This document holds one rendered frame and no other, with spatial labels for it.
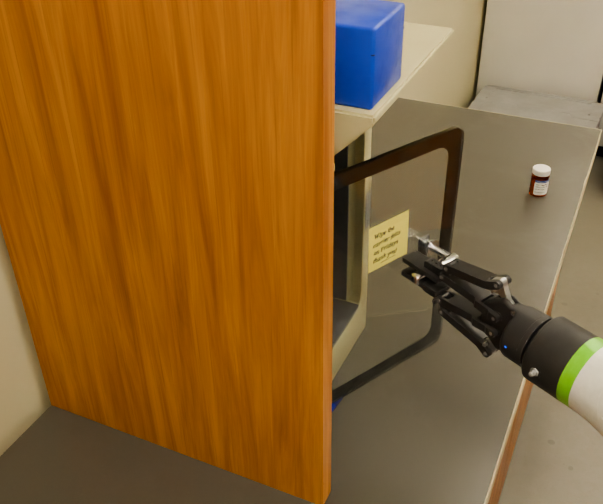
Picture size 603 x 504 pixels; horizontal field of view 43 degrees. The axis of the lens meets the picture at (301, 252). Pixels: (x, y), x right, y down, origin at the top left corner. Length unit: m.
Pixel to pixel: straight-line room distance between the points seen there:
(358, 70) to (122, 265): 0.41
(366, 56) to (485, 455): 0.66
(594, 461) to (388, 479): 1.46
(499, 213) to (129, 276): 1.00
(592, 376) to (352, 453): 0.42
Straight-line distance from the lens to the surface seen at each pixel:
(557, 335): 0.97
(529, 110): 3.90
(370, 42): 0.81
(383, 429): 1.24
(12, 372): 1.30
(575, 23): 4.01
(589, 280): 3.29
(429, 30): 1.10
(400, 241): 1.11
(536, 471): 2.49
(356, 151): 1.23
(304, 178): 0.80
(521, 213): 1.80
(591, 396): 0.95
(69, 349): 1.21
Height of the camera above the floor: 1.85
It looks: 34 degrees down
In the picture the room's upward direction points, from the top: 1 degrees counter-clockwise
